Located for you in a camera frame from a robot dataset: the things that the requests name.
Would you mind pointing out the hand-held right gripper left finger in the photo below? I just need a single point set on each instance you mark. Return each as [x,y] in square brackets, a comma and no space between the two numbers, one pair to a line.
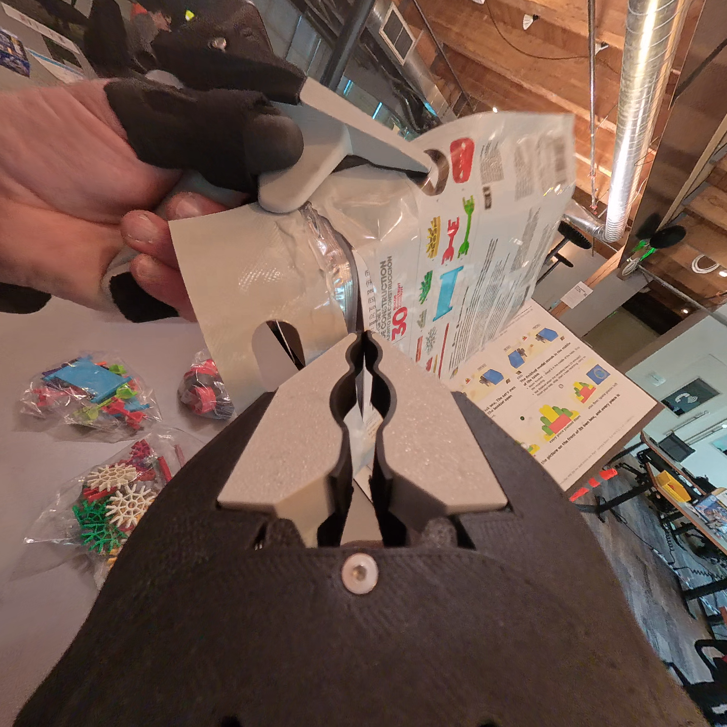
[284,454]

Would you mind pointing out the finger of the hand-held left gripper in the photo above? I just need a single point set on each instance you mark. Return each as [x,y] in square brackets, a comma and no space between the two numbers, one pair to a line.
[341,130]

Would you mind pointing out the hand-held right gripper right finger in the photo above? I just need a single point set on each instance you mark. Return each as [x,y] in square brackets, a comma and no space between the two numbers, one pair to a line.
[443,454]

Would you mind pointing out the printed plastic toy bag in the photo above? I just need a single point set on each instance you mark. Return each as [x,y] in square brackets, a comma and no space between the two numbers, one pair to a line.
[284,267]

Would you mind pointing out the person's left forearm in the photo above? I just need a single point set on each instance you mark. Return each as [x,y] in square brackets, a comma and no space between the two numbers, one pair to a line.
[22,298]

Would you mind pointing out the person's left hand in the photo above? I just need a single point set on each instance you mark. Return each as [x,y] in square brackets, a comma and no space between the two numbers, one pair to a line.
[57,170]

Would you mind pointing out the clear bag of toy wheels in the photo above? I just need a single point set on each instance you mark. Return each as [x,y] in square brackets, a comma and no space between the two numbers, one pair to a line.
[204,386]

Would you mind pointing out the printed instruction sheet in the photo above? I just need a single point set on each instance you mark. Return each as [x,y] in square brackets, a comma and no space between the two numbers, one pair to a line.
[568,397]

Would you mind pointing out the clear bag of snowflake connectors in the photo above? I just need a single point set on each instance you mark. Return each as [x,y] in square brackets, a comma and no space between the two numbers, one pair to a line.
[113,500]

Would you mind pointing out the clear bag blue red pieces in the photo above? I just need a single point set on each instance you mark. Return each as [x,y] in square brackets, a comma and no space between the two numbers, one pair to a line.
[85,392]

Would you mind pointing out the blue toy box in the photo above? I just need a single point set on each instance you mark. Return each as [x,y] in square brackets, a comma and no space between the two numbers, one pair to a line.
[11,51]

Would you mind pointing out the yellow plastic bin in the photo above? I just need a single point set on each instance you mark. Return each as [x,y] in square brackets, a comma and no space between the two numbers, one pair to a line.
[673,485]

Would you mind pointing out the silver air duct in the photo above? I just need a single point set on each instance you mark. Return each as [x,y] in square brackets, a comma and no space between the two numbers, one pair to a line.
[414,62]

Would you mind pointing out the ribbed air duct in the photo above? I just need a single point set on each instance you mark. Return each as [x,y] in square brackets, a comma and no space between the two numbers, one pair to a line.
[642,113]

